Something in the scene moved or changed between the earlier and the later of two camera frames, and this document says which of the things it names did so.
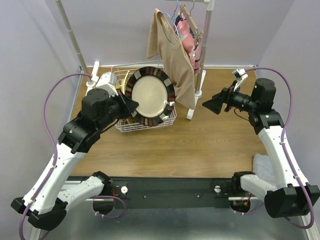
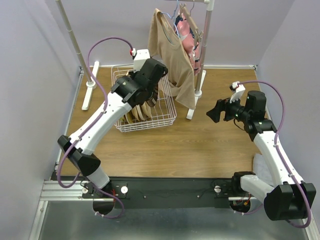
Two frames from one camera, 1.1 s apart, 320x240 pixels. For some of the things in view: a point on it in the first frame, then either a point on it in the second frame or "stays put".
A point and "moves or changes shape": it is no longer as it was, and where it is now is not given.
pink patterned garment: (186, 35) stays put
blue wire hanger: (171, 17) stays put
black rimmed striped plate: (153, 89) moves or changes shape
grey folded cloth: (262, 167) stays put
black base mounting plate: (174, 192) stays put
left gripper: (128, 105) -> (134, 76)
